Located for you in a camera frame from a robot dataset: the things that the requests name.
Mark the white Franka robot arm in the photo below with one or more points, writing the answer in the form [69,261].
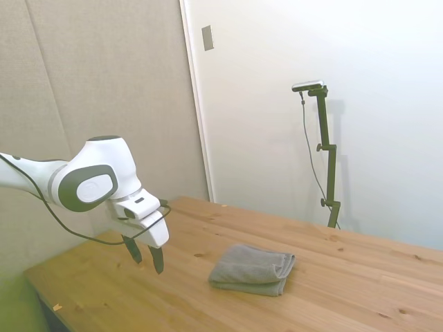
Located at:
[104,155]

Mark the white door frame trim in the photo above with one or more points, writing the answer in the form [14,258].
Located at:
[197,103]

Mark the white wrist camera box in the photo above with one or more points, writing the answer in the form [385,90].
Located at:
[138,207]

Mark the grey towel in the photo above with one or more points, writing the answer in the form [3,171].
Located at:
[249,269]

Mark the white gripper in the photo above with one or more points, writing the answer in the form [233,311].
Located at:
[155,233]

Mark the grey wall switch plate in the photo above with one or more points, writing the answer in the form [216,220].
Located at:
[207,38]

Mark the silver stand-mounted camera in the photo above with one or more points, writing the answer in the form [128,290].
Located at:
[308,85]

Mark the black camera stand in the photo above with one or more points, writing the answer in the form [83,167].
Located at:
[328,166]

